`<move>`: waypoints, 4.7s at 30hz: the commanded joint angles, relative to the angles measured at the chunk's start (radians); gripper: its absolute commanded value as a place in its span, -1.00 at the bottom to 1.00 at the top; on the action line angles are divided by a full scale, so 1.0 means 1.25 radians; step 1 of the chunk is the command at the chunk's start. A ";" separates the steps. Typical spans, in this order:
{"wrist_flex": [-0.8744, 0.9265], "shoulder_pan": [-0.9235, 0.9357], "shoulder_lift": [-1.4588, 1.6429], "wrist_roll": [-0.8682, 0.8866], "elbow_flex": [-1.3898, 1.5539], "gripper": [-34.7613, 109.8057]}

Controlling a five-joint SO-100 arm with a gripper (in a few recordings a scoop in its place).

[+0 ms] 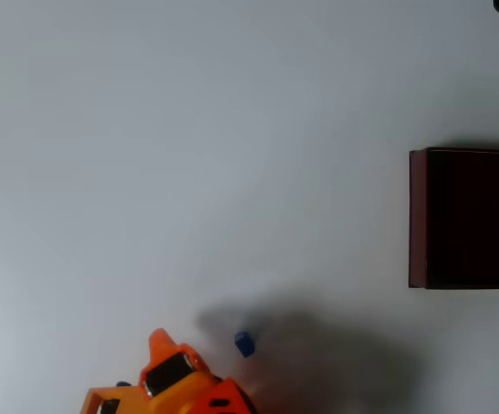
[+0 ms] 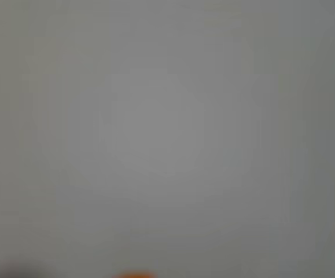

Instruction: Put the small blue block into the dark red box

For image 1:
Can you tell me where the dark red box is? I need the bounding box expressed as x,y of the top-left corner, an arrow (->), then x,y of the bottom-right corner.
408,146 -> 499,291

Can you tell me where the small blue cube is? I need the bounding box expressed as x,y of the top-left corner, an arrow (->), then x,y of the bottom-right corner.
234,330 -> 255,359

